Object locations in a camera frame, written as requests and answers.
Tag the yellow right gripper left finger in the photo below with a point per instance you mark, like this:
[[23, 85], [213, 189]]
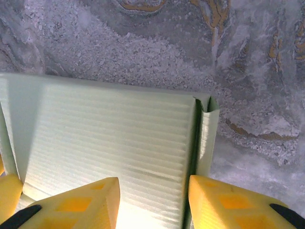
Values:
[[78, 207]]

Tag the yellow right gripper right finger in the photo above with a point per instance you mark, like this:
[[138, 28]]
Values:
[[228, 205]]

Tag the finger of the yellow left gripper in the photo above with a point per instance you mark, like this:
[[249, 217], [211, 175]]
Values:
[[1, 167], [9, 195]]

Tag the pale green paper box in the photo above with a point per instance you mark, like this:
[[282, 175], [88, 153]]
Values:
[[107, 133]]

